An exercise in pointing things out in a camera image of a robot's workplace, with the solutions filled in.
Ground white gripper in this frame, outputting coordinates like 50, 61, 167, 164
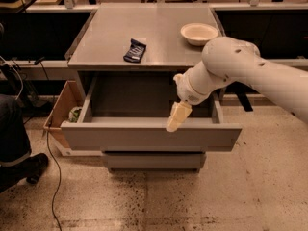
167, 65, 212, 132

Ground grey top drawer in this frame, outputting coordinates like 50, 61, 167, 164
61, 71, 242, 153

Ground grey drawer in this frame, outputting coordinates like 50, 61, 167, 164
102, 152, 206, 170
61, 71, 242, 153

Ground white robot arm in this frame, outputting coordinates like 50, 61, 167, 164
167, 37, 308, 132

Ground grey drawer cabinet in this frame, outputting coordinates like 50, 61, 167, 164
65, 2, 238, 173

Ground grey bottom drawer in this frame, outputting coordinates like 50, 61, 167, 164
102, 152, 206, 170

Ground white paper bowl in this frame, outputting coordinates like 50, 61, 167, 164
180, 23, 218, 46

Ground green white crumpled trash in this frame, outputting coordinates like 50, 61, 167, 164
68, 107, 82, 123

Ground brown cardboard box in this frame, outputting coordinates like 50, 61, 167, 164
43, 80, 83, 148

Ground black shoe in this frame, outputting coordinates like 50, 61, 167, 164
26, 153, 49, 185

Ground person's dark trouser leg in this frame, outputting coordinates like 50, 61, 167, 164
0, 93, 33, 191

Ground black floor cable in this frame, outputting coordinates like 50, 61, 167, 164
46, 122, 64, 231

